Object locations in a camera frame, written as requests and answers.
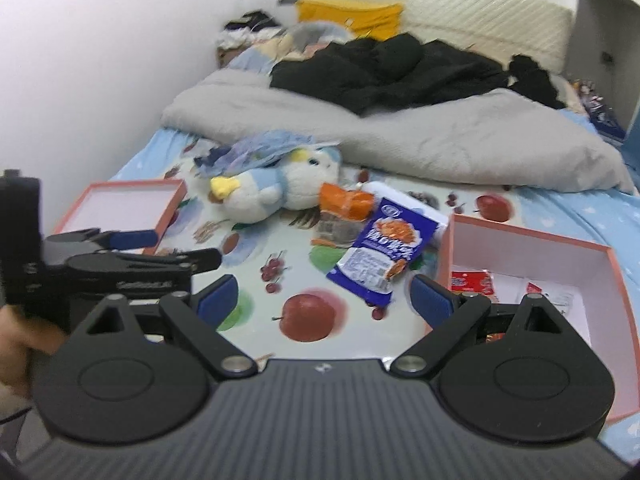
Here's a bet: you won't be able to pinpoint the clothes on cardboard box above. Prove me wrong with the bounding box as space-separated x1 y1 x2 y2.
216 10 284 68

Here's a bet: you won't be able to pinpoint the blue white plush bird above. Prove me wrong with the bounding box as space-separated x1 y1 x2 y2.
210 143 342 224

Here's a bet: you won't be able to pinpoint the red clear dried snack bag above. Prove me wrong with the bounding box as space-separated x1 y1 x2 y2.
450 270 495 296

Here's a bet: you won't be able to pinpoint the black clothing pile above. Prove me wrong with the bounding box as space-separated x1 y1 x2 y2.
270 34 565 116

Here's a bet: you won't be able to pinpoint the orange snack packet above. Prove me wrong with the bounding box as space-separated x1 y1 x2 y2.
311 183 375 248

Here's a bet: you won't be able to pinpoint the cream padded headboard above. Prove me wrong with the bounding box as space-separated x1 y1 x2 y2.
352 0 574 74

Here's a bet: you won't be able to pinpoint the blue plastic bag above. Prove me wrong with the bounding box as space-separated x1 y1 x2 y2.
193 130 340 178

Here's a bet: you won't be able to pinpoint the yellow pillow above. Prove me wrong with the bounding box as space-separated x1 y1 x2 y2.
296 0 404 40

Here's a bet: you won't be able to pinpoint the person's left hand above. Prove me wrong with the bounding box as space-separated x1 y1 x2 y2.
1 304 67 398

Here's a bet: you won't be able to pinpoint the pink cardboard box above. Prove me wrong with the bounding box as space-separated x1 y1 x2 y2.
437 214 639 422

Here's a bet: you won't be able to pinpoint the grey duvet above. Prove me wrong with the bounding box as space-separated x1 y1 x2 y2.
160 70 636 194

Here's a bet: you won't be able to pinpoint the white barcode box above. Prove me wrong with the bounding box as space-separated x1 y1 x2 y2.
360 181 449 247

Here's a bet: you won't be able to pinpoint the pink box lid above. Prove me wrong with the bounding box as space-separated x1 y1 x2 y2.
53 179 186 255

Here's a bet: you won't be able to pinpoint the blue spicy strips packet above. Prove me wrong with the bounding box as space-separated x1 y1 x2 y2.
326 200 437 308

